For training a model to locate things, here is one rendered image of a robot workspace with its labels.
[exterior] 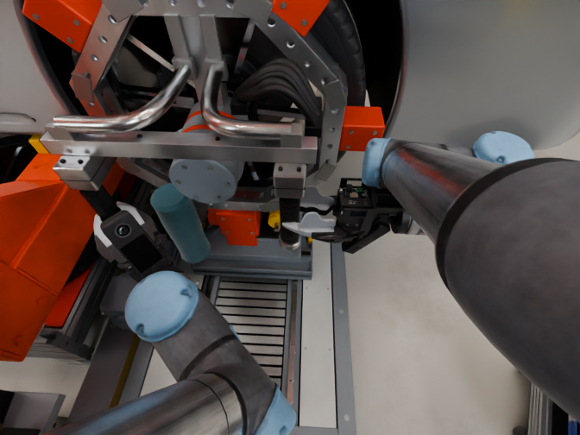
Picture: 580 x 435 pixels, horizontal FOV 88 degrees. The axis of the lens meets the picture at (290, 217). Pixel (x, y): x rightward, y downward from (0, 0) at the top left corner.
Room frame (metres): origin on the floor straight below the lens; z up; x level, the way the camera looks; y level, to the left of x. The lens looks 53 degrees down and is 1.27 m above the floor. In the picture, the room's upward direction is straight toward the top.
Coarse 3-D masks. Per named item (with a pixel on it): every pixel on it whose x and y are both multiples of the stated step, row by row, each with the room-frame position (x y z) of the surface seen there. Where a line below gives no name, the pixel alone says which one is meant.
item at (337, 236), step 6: (336, 228) 0.30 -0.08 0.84; (312, 234) 0.29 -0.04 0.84; (318, 234) 0.29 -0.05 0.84; (324, 234) 0.29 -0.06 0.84; (330, 234) 0.29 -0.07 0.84; (336, 234) 0.29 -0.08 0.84; (342, 234) 0.29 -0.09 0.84; (348, 234) 0.29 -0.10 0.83; (318, 240) 0.29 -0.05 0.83; (324, 240) 0.28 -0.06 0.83; (330, 240) 0.28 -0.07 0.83; (336, 240) 0.28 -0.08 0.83; (342, 240) 0.28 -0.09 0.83; (348, 240) 0.28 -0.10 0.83
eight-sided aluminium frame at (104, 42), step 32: (128, 0) 0.55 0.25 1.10; (160, 0) 0.55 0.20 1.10; (192, 0) 0.54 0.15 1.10; (224, 0) 0.54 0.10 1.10; (256, 0) 0.54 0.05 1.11; (96, 32) 0.55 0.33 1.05; (128, 32) 0.61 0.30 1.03; (288, 32) 0.54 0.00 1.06; (96, 64) 0.56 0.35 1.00; (320, 64) 0.53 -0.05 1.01; (96, 96) 0.56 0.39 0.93; (128, 160) 0.55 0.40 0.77; (160, 160) 0.61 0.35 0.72; (320, 160) 0.53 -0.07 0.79; (256, 192) 0.58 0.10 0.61
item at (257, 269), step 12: (204, 228) 0.76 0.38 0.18; (192, 264) 0.59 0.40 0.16; (204, 264) 0.60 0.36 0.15; (216, 264) 0.60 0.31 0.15; (228, 264) 0.60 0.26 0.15; (240, 264) 0.60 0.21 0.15; (252, 264) 0.60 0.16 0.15; (264, 264) 0.60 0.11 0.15; (276, 264) 0.60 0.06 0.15; (288, 264) 0.60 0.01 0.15; (300, 264) 0.60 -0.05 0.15; (240, 276) 0.57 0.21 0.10; (252, 276) 0.57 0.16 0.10; (264, 276) 0.56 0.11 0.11; (276, 276) 0.56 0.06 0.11; (288, 276) 0.56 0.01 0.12; (300, 276) 0.55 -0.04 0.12
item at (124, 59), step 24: (144, 24) 0.80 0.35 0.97; (120, 48) 0.65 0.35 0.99; (144, 48) 0.66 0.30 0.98; (240, 48) 0.65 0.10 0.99; (120, 72) 0.66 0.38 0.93; (144, 72) 0.78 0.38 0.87; (240, 72) 0.65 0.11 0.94; (120, 96) 0.64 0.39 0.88; (144, 96) 0.67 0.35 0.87; (192, 96) 0.66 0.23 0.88; (168, 120) 0.76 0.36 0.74; (264, 168) 0.67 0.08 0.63
